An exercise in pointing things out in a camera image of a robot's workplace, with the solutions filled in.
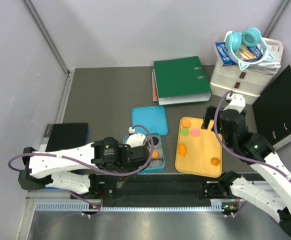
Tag black ring binder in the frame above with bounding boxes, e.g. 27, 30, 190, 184
252, 65, 291, 150

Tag orange flower shaped cookie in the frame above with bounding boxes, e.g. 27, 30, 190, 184
210, 157, 221, 167

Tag teal cat ear headphones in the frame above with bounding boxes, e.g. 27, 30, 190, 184
225, 27, 275, 71

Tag green round cookie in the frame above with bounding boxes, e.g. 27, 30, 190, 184
180, 127, 190, 136

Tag blue cookie tin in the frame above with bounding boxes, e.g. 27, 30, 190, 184
122, 132, 166, 175

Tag spiral notebook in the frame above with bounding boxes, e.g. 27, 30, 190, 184
254, 63, 281, 76

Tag black notebook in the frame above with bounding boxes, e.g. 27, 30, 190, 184
40, 122, 90, 152

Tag blue tin lid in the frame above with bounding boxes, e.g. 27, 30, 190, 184
131, 105, 169, 136

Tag orange fish shaped cookie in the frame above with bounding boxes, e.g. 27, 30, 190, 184
177, 144, 187, 157

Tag blue white book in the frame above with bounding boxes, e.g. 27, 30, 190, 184
214, 42, 263, 67

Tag white drawer unit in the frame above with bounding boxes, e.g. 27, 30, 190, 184
210, 38, 284, 105

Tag black sandwich cookie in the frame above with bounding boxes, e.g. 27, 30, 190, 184
152, 136, 160, 146

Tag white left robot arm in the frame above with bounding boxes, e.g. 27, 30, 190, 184
18, 126, 155, 199

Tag pink round cookie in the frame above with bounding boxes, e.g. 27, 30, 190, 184
190, 128, 200, 137

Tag orange dotted round cookie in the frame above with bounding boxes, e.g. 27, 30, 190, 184
181, 119, 191, 128

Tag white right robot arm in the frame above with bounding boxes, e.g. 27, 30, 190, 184
201, 90, 291, 238

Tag green ring binder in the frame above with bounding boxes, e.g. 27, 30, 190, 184
153, 56, 212, 106

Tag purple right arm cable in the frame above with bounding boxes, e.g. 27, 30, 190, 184
213, 90, 291, 198

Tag yellow plastic tray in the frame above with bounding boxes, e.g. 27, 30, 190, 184
175, 116, 223, 178

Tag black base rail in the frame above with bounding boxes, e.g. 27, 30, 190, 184
69, 173, 246, 208

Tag red folder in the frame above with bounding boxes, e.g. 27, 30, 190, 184
152, 69, 159, 102

